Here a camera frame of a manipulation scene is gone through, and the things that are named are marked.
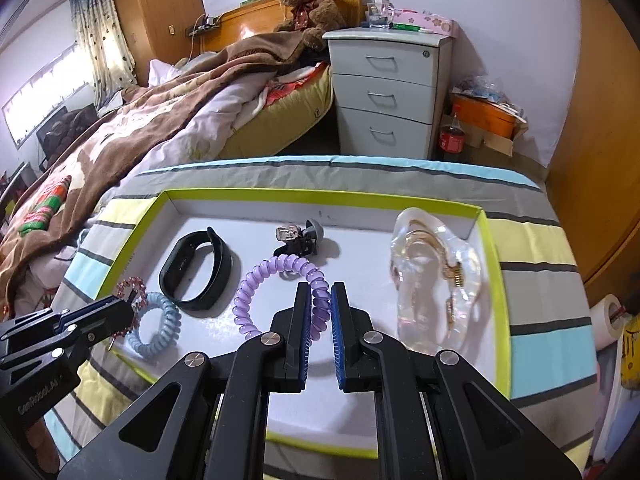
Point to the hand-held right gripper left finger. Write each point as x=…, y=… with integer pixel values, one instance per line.
x=300, y=330

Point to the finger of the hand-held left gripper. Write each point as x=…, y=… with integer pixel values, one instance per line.
x=107, y=327
x=95, y=309

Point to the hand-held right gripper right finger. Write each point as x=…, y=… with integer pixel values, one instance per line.
x=337, y=340

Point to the black wristband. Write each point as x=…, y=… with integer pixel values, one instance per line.
x=170, y=280

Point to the small black metal clip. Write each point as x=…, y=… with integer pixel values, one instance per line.
x=300, y=242

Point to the clear hair claw clip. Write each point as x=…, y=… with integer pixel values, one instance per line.
x=425, y=310

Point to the green shallow box tray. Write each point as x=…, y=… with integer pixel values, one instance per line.
x=225, y=230

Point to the person's left hand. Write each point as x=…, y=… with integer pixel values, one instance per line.
x=41, y=435

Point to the black monitor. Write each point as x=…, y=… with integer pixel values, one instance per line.
x=55, y=135

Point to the brown blanket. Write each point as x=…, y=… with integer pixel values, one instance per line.
x=125, y=125

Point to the yellow mattress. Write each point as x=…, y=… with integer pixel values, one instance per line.
x=280, y=130

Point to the window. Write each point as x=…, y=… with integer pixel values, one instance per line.
x=30, y=105

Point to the white drawer nightstand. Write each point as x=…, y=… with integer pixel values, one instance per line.
x=390, y=120

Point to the cola bottle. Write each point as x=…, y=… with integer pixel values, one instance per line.
x=452, y=140

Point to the red patterned cloth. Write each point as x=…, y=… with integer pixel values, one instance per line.
x=285, y=90

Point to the white pillow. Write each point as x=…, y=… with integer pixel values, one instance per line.
x=165, y=72

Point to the cardboard piece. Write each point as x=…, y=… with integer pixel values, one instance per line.
x=500, y=142

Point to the patterned curtain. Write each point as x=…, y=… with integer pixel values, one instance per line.
x=100, y=50

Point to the orange box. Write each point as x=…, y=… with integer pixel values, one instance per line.
x=485, y=117

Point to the white paper roll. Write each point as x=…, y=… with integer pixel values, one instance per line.
x=607, y=320

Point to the clear plastic bag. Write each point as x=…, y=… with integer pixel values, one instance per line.
x=480, y=87

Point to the yellow printed box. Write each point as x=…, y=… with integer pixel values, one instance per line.
x=632, y=350

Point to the tall wooden cabinet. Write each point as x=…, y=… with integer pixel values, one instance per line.
x=160, y=20

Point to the black power strip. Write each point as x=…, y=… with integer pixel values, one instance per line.
x=205, y=24

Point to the wooden headboard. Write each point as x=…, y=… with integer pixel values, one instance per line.
x=250, y=20

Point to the clear glass container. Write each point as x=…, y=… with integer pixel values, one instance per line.
x=377, y=15

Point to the pink floral box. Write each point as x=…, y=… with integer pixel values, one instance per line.
x=435, y=24

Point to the large wooden wardrobe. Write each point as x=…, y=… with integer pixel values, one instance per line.
x=600, y=135

